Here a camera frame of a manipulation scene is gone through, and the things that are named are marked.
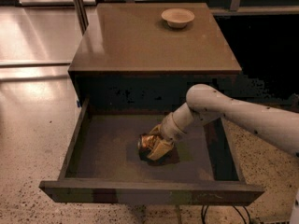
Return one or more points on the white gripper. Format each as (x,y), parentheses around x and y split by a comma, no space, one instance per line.
(168,129)

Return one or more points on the orange soda can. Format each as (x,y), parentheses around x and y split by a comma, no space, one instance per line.
(148,147)

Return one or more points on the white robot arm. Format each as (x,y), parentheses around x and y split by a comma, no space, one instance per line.
(277,127)

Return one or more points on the grey drawer cabinet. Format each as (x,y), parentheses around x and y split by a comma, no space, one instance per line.
(130,60)

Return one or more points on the white ceramic bowl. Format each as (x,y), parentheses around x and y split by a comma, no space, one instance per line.
(177,18)

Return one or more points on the open grey top drawer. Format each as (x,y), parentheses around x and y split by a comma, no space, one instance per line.
(102,165)

